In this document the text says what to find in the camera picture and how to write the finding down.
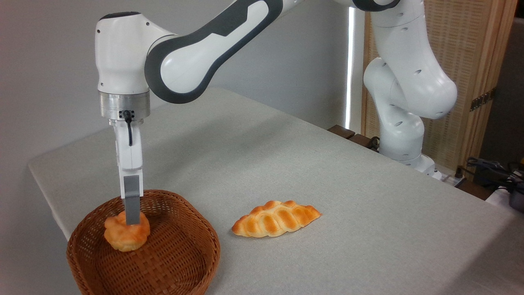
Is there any black cable bundle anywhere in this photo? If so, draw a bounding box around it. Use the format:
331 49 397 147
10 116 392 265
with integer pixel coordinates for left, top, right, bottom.
456 157 524 194

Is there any dark wooden block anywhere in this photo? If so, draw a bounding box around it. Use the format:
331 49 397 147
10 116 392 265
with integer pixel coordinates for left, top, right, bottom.
327 125 356 140
348 133 379 153

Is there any round knotted bread roll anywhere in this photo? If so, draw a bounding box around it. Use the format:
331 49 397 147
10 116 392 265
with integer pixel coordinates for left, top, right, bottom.
103 209 151 252

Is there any long braided bread loaf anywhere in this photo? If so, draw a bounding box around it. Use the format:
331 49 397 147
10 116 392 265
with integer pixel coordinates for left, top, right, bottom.
231 200 322 238

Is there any brown woven wicker basket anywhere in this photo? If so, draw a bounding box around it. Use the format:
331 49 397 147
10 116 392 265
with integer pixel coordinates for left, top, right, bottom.
66 189 221 295

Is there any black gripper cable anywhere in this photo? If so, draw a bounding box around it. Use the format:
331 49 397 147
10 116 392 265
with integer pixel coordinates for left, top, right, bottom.
122 109 135 147

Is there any black screen hinge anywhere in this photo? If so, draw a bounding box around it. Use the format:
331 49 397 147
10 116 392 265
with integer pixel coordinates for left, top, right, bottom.
470 88 497 112

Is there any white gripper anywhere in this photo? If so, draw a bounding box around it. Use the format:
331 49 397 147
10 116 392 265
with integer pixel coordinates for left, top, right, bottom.
109 118 145 225

